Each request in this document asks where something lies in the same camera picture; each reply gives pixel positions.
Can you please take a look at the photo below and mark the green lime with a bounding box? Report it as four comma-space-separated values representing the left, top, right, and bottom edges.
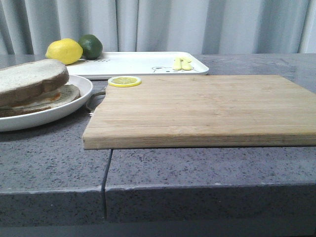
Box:
78, 34, 103, 60

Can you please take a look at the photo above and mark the white bread slice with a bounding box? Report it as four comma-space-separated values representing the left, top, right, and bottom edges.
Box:
0, 59, 69, 107

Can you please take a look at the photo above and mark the fried egg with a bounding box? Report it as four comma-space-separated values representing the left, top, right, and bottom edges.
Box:
9, 89, 62, 108

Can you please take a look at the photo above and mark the yellow plastic spoon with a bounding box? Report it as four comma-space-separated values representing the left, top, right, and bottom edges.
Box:
181, 56, 192, 71

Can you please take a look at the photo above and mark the yellow lemon slice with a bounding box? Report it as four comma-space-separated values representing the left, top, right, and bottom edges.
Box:
108, 76, 142, 87

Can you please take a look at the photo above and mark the wooden cutting board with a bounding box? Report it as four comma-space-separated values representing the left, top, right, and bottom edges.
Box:
82, 75, 316, 150

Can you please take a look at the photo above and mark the round white plate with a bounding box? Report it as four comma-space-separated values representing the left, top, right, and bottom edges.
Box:
0, 75, 93, 132

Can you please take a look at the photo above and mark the white rectangular bear tray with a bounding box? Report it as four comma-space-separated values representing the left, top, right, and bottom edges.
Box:
67, 52, 209, 80

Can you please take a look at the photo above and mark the metal cutting board handle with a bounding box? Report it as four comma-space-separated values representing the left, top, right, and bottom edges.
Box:
85, 88, 106, 116

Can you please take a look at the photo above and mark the grey curtain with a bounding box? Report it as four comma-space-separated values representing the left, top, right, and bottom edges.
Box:
0, 0, 316, 55

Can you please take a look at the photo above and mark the yellow plastic fork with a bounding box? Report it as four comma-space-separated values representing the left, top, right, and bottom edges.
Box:
172, 57, 182, 71

